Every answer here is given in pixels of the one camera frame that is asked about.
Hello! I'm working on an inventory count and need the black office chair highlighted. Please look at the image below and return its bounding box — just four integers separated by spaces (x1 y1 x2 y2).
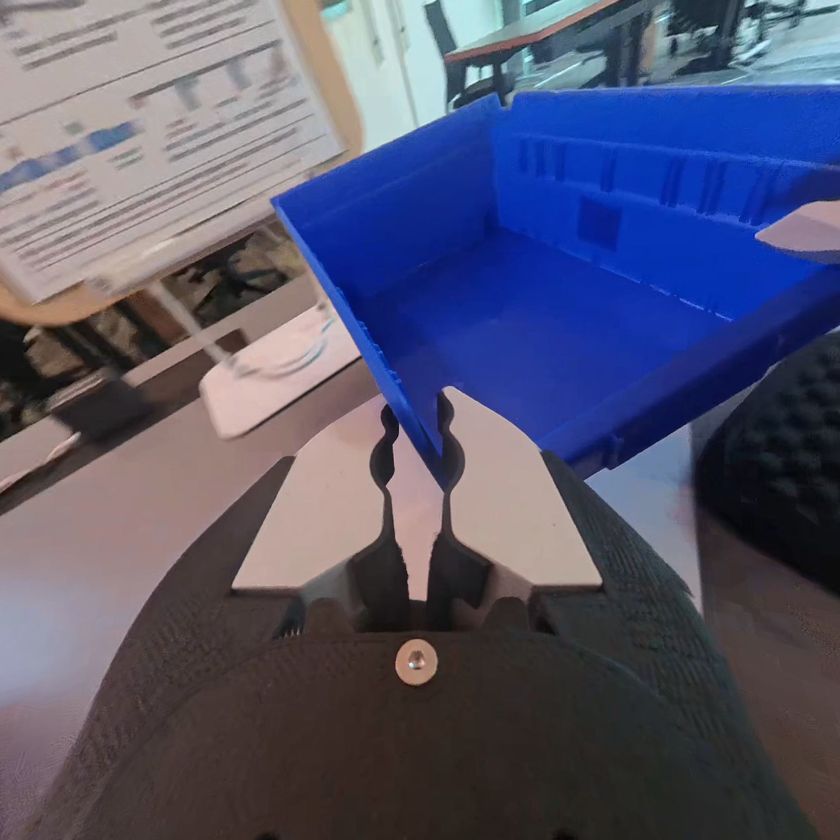
175 237 292 319
423 0 513 114

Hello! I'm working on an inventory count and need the wooden office desk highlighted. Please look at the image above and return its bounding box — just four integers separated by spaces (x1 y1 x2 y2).
444 0 657 95

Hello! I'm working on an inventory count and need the white table sign stand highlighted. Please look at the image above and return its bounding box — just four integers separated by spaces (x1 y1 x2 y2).
0 0 366 441

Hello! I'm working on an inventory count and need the black knobbly rounded object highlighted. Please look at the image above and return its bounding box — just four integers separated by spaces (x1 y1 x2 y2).
696 335 840 594

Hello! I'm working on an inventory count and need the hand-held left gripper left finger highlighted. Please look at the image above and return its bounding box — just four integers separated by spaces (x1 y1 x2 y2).
233 401 421 626

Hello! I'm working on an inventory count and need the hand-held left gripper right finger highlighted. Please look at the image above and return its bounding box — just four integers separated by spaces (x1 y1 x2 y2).
427 385 602 622

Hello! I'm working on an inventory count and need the black boxy object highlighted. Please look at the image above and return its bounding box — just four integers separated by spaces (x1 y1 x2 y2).
50 374 153 443

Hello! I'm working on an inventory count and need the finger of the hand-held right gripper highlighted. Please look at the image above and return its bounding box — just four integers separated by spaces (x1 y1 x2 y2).
755 201 840 266

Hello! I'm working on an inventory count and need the grey flat metal object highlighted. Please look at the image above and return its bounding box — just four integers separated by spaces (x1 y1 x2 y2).
0 434 82 496

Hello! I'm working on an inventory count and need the blue plastic bin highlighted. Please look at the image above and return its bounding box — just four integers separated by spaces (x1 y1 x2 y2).
273 86 840 476

